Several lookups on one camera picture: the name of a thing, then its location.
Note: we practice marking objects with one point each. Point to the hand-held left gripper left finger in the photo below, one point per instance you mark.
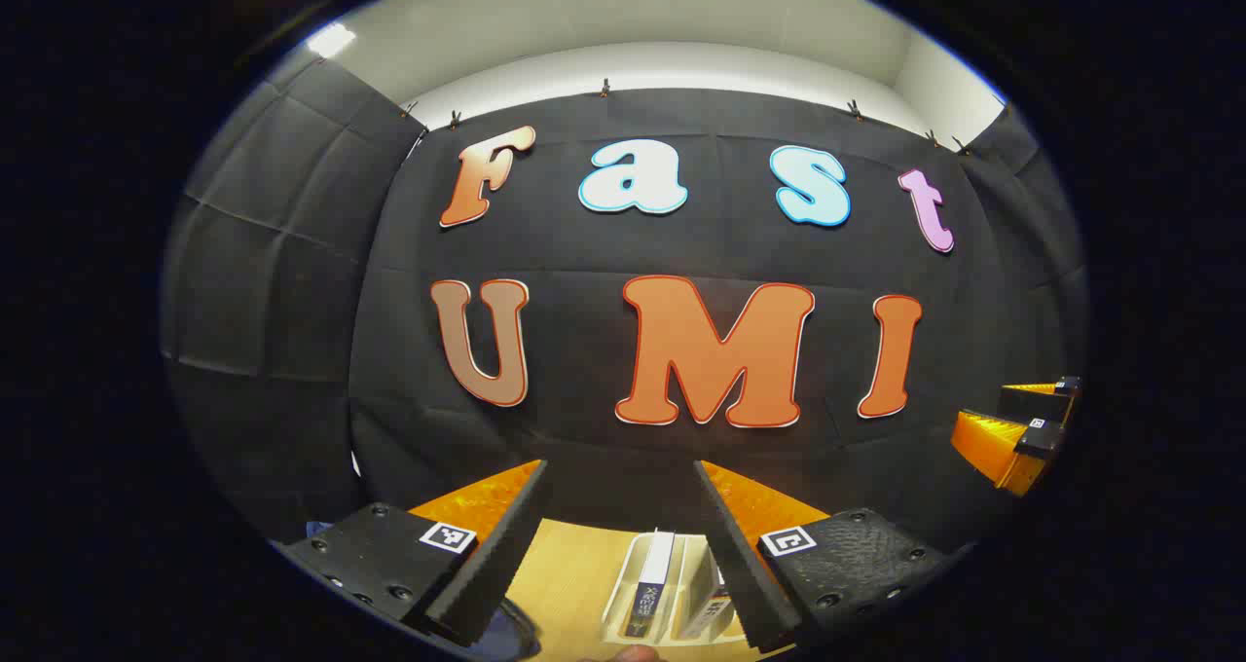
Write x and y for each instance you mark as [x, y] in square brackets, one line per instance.
[501, 565]

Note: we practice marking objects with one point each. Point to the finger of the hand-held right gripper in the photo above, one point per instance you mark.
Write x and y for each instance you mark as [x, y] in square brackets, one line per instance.
[1066, 386]
[1037, 440]

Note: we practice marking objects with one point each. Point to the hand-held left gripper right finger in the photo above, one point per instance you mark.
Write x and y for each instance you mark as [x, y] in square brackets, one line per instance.
[740, 574]

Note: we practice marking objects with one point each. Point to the white bookshelf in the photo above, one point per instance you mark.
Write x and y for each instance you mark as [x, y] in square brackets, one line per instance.
[686, 574]

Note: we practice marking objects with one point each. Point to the blue schoolbag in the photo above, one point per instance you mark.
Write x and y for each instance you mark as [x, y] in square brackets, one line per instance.
[511, 638]

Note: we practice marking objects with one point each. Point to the dark blue book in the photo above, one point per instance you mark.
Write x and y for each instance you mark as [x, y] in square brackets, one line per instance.
[654, 565]

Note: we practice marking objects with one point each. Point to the black backdrop cloth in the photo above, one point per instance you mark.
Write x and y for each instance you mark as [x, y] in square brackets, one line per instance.
[584, 253]

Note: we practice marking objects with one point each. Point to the ceiling light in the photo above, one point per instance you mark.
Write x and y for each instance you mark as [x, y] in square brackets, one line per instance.
[331, 40]

